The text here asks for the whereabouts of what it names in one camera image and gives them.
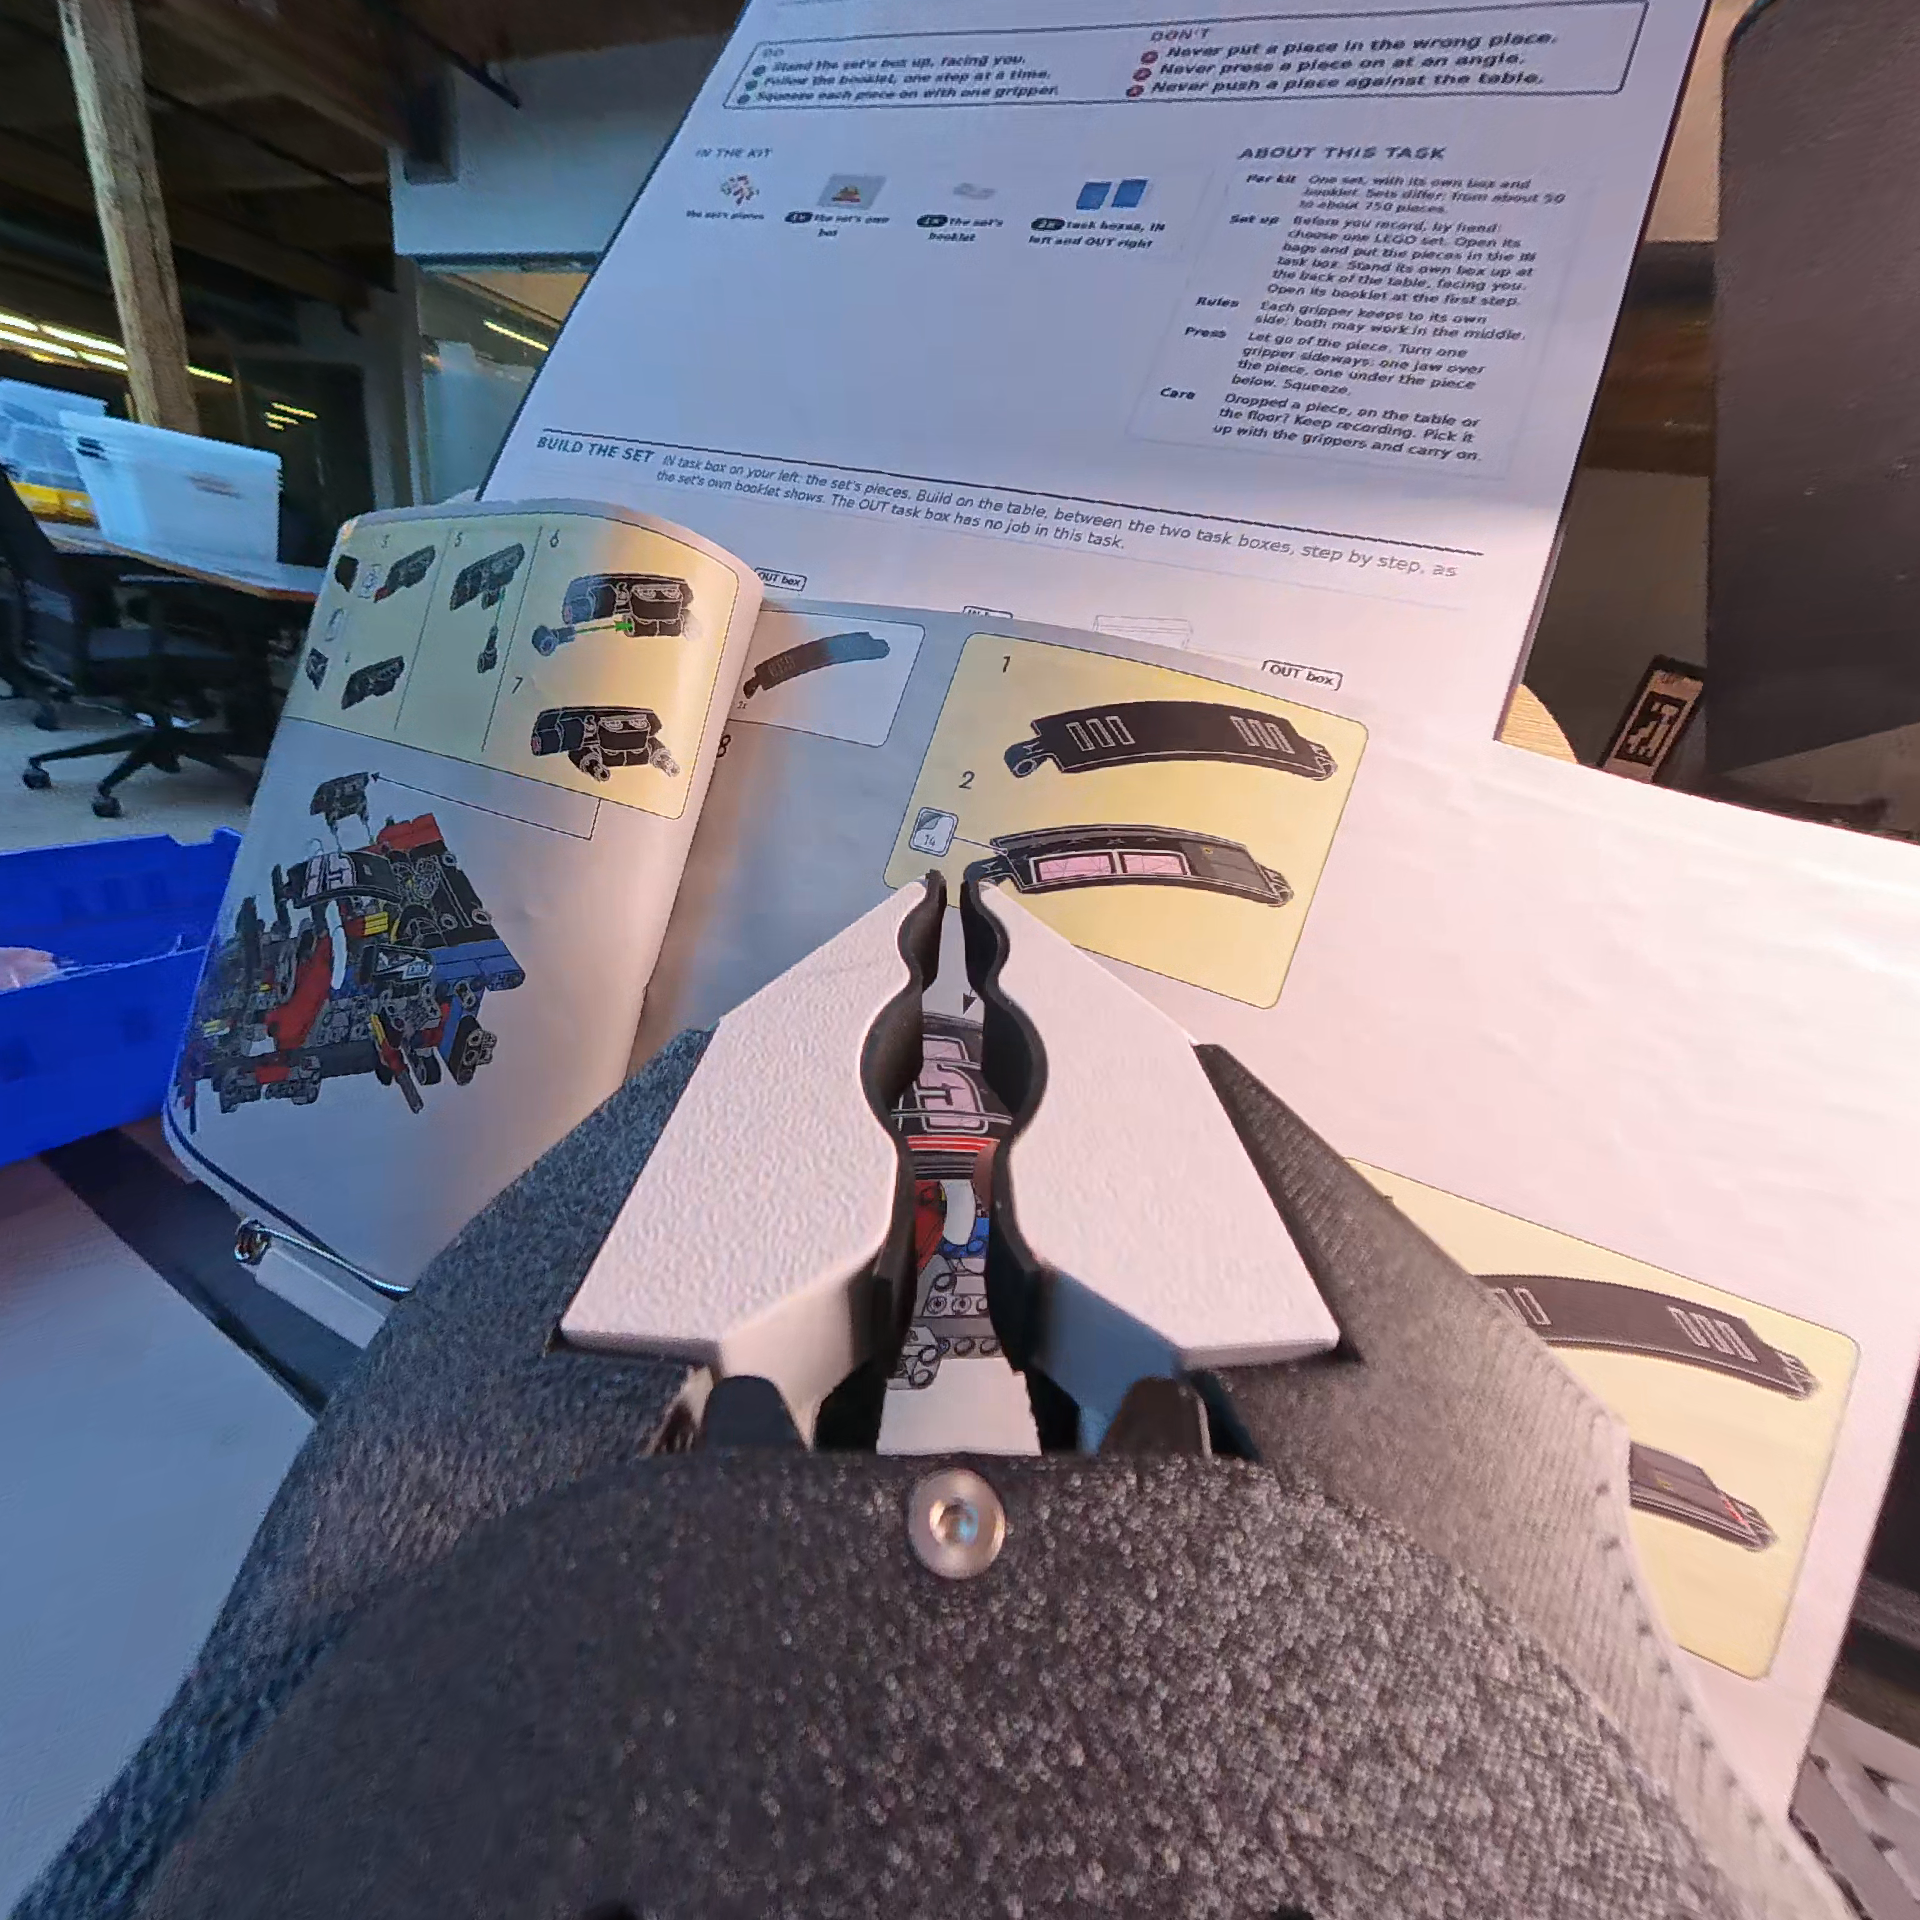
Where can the white storage bin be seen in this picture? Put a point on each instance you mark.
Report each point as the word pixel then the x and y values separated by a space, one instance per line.
pixel 46 443
pixel 180 488

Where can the black framed marker sign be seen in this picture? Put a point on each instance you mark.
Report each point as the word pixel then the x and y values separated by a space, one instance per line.
pixel 1652 716

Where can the wooden post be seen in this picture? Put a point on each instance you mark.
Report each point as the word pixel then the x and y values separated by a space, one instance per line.
pixel 129 209

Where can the black office chair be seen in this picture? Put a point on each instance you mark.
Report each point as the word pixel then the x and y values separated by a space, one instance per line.
pixel 149 704
pixel 39 600

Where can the dark grey panel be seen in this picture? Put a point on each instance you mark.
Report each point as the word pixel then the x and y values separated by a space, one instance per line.
pixel 1817 374

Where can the blue plastic bin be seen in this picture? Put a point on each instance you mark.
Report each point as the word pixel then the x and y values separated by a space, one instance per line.
pixel 119 1022

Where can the white metal book stand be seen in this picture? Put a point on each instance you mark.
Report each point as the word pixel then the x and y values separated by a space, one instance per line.
pixel 314 1304

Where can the lego instruction booklet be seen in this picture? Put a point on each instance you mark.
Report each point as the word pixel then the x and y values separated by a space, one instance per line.
pixel 495 839

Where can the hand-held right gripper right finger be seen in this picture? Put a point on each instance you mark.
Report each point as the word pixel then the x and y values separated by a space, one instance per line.
pixel 1171 1199

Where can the printed task instruction sheet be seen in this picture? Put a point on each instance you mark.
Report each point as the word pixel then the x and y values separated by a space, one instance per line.
pixel 1051 301

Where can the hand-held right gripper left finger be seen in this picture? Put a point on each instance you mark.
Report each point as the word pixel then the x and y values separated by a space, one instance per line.
pixel 722 1199

